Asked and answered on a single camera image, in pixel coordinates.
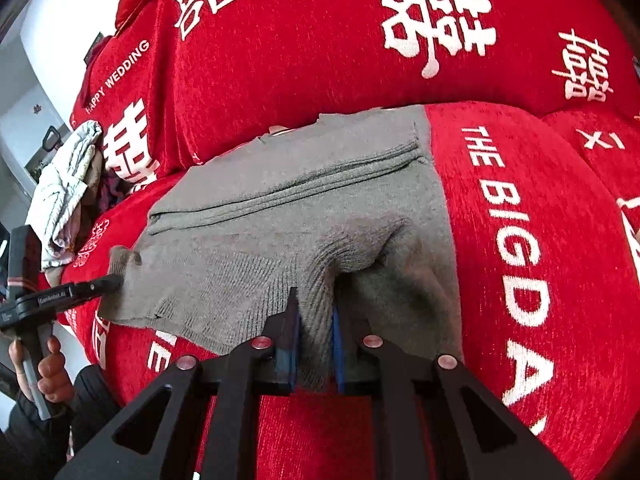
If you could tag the person's left hand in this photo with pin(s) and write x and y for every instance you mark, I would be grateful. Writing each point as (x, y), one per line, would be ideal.
(57, 375)

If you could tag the pale striped cloth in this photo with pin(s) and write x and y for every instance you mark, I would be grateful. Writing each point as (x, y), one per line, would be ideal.
(60, 185)

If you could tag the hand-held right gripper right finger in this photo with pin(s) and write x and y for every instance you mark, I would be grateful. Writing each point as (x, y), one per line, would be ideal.
(340, 355)

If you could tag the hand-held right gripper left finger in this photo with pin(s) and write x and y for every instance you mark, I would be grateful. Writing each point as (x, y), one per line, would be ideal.
(290, 340)

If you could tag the dark patterned cloth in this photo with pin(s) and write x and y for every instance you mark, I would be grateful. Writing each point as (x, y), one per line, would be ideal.
(112, 192)

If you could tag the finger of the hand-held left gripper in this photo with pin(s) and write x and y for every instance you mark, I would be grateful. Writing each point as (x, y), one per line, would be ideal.
(100, 286)

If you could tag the black frame object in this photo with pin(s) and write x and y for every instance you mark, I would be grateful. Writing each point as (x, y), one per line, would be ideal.
(52, 139)

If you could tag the red printed sofa cover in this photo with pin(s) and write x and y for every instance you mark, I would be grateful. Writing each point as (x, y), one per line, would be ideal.
(325, 60)

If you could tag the grey knit sweater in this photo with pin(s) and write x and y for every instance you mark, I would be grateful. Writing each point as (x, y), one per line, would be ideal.
(250, 220)

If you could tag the person's left forearm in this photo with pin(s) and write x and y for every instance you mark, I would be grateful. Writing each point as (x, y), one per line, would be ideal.
(90, 395)

